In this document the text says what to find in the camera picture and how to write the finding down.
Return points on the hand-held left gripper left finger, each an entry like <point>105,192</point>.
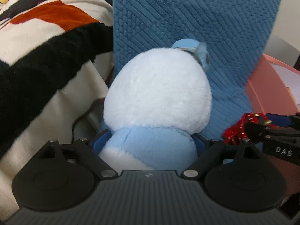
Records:
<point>101,141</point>

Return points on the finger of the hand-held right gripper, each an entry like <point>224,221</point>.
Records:
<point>279,120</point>
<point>281,148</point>

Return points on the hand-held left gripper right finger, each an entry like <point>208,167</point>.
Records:
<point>199,143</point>

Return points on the pink cardboard box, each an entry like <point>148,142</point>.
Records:
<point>269,91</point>

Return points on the red and purple ribbon flower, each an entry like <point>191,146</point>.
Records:
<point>232,131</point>

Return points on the white and light-blue plush toy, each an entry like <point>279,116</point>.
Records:
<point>157,93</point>

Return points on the red black white striped blanket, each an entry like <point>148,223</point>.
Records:
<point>46,58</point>

